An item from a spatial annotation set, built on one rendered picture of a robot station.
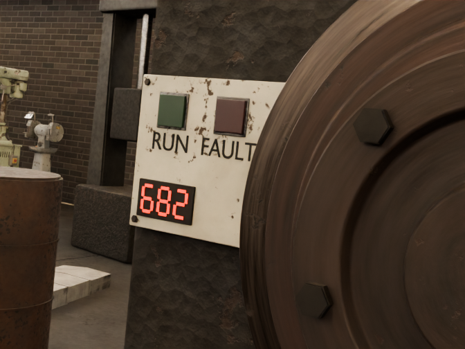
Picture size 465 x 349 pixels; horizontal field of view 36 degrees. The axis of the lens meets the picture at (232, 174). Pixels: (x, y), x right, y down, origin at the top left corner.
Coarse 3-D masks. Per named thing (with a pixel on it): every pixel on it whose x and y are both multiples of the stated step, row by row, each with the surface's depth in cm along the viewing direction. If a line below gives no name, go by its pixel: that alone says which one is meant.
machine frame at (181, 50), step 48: (192, 0) 83; (240, 0) 79; (288, 0) 76; (336, 0) 73; (192, 48) 83; (240, 48) 79; (288, 48) 76; (144, 240) 87; (192, 240) 83; (144, 288) 87; (192, 288) 83; (240, 288) 79; (144, 336) 87; (192, 336) 83; (240, 336) 79
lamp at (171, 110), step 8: (160, 96) 82; (168, 96) 82; (176, 96) 81; (184, 96) 80; (160, 104) 82; (168, 104) 82; (176, 104) 81; (184, 104) 80; (160, 112) 82; (168, 112) 82; (176, 112) 81; (184, 112) 81; (160, 120) 82; (168, 120) 82; (176, 120) 81
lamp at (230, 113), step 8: (224, 104) 77; (232, 104) 77; (240, 104) 76; (216, 112) 78; (224, 112) 77; (232, 112) 77; (240, 112) 76; (216, 120) 78; (224, 120) 77; (232, 120) 77; (240, 120) 76; (216, 128) 78; (224, 128) 77; (232, 128) 77; (240, 128) 76
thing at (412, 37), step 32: (448, 0) 50; (384, 32) 53; (416, 32) 51; (448, 32) 48; (352, 64) 54; (384, 64) 52; (416, 64) 49; (320, 96) 55; (352, 96) 52; (320, 128) 55; (288, 160) 57; (288, 192) 57; (288, 224) 57; (288, 256) 57; (288, 288) 57; (288, 320) 57
